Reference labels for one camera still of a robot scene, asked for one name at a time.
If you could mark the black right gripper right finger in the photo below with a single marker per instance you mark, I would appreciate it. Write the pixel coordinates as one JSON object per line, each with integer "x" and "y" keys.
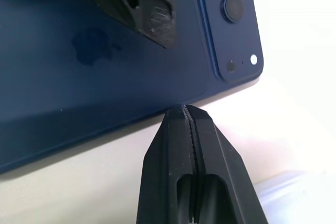
{"x": 220, "y": 171}

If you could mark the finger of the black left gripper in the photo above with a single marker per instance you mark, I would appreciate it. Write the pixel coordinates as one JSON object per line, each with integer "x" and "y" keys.
{"x": 155, "y": 16}

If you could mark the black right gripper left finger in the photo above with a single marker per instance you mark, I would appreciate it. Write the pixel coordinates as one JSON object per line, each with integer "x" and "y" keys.
{"x": 162, "y": 166}

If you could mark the dark blue smartphone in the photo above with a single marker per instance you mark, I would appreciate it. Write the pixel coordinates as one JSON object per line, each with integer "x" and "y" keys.
{"x": 52, "y": 85}

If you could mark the white phone box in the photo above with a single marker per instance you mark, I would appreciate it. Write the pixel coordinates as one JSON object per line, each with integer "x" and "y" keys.
{"x": 273, "y": 129}

